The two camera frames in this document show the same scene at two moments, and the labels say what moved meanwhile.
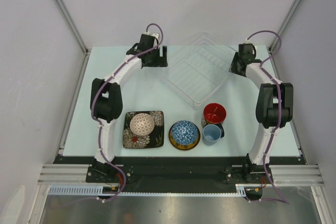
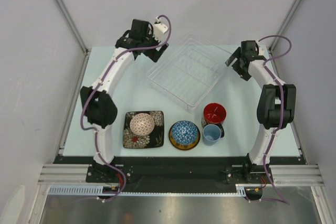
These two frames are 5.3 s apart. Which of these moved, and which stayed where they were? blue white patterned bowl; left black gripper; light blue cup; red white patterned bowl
Moved: left black gripper
Stayed: light blue cup; blue white patterned bowl; red white patterned bowl
